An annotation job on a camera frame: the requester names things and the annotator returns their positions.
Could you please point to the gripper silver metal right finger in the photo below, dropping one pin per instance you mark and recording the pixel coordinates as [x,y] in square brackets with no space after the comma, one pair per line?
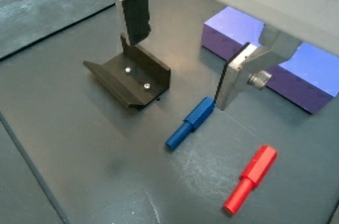
[246,68]

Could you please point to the blue stepped peg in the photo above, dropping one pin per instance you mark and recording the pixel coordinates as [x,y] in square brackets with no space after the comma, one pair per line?
[191,123]

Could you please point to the purple base block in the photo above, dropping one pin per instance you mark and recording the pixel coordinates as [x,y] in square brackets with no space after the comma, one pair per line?
[306,79]

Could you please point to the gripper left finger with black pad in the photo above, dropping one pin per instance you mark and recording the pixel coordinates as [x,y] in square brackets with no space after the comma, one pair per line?
[135,19]

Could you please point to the red stepped peg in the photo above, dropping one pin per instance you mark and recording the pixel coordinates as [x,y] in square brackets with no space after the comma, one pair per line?
[251,177]

